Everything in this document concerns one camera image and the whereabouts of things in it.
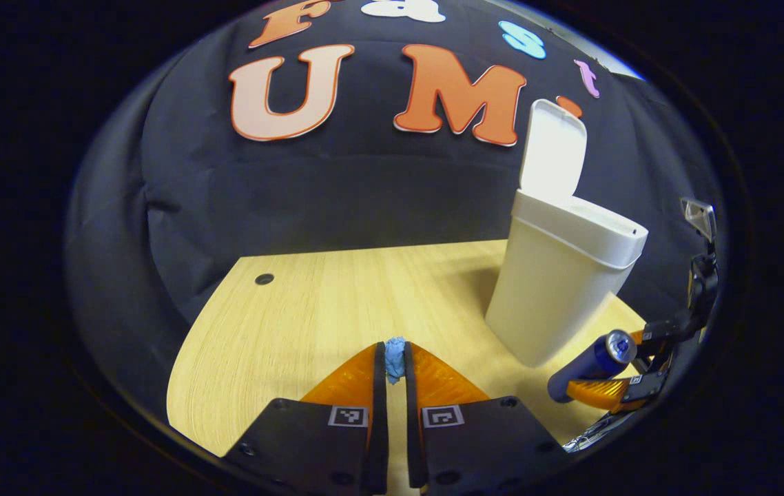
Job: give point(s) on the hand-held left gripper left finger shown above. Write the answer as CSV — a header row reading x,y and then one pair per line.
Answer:
x,y
379,427

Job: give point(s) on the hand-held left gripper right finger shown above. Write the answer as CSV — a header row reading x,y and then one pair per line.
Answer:
x,y
413,441

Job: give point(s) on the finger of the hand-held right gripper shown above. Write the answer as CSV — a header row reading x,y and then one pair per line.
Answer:
x,y
654,337
605,391

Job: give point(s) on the blue pop can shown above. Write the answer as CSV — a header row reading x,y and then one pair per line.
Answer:
x,y
588,365

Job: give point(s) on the blue paper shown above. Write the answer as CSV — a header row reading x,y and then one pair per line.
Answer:
x,y
395,358

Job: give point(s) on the white desktop garbage bin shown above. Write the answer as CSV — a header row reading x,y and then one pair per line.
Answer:
x,y
550,296

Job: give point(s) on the black round desk grommet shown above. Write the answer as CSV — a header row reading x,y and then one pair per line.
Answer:
x,y
264,279

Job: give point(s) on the black backdrop cloth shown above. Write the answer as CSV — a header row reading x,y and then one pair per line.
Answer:
x,y
364,193

